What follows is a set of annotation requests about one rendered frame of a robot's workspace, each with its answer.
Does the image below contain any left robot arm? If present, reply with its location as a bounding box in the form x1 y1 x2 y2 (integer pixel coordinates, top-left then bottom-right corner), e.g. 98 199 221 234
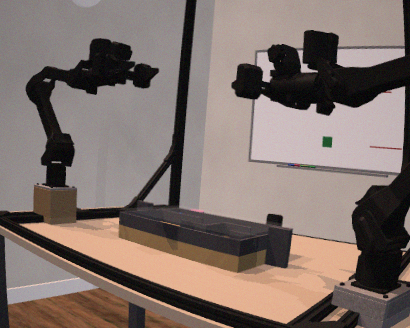
267 30 410 294

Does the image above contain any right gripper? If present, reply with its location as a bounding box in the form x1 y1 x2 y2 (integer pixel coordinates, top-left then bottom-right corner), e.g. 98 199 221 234
92 53 159 89

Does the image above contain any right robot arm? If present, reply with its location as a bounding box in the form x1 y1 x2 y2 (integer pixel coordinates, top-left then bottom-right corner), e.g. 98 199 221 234
26 38 132 187

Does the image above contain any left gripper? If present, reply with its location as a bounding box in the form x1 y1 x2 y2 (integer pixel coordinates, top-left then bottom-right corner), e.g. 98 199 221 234
231 63 310 110

